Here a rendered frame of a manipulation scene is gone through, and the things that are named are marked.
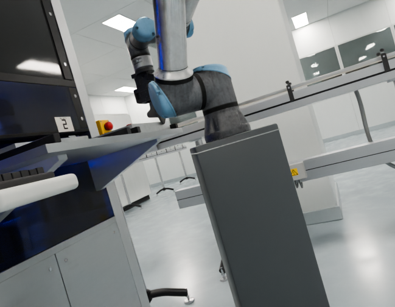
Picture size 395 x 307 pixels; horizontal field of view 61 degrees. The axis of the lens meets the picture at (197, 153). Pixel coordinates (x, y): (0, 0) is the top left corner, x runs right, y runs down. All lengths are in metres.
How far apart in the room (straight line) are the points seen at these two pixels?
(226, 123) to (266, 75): 1.61
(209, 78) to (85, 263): 0.80
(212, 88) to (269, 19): 1.69
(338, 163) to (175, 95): 1.23
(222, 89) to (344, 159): 1.10
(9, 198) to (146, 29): 0.80
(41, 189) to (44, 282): 0.69
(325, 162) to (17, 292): 1.55
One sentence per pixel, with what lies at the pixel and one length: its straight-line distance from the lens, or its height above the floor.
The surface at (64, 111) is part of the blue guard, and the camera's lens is 1.45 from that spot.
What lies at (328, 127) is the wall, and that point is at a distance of 9.09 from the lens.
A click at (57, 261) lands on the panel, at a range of 1.27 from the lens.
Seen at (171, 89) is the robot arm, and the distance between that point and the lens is 0.97.
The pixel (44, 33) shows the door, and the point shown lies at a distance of 1.58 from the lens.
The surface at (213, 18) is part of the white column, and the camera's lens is 2.78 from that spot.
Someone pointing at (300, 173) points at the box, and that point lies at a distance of 1.95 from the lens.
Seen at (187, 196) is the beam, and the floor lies 0.50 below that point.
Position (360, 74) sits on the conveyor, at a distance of 1.96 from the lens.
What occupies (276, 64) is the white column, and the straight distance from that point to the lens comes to 2.60.
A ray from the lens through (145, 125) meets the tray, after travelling 1.15.
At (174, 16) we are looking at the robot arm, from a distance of 0.93.
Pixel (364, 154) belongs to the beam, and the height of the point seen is 0.50.
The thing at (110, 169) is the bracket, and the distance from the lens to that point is 1.39.
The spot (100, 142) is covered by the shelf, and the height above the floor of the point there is 0.87.
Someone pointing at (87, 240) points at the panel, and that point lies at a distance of 1.38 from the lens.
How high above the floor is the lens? 0.78
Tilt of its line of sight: 1 degrees down
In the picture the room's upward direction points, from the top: 16 degrees counter-clockwise
